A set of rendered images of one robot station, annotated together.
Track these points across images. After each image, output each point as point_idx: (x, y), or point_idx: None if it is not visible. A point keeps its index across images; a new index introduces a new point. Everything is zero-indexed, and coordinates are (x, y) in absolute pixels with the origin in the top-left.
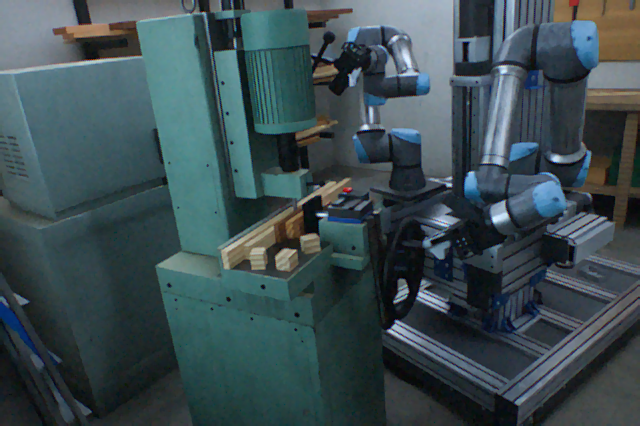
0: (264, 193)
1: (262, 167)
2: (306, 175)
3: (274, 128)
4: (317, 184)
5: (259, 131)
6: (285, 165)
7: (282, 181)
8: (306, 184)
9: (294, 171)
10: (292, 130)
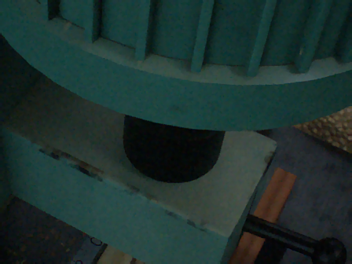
0: (16, 193)
1: (12, 93)
2: (255, 195)
3: (148, 91)
4: (305, 254)
5: (10, 38)
6: (152, 154)
7: (120, 208)
8: (243, 229)
9: (196, 177)
10: (296, 117)
